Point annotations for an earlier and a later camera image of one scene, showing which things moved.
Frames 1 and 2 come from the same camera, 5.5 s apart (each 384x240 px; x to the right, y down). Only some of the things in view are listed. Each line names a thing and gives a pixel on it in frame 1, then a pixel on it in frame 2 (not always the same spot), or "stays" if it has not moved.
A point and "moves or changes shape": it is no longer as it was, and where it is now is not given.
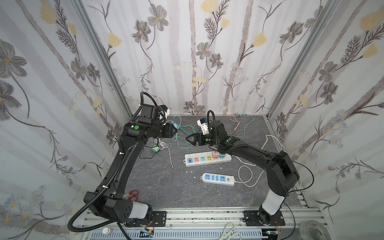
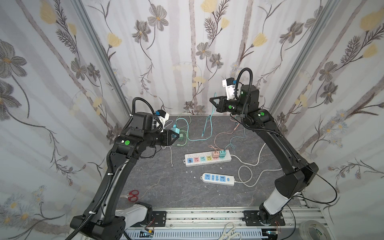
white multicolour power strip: (200, 158) stays
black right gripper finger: (192, 139) → (218, 105)
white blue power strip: (216, 178) stays
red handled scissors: (133, 195) stays
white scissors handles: (228, 232) stays
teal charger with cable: (183, 142) moves or changes shape
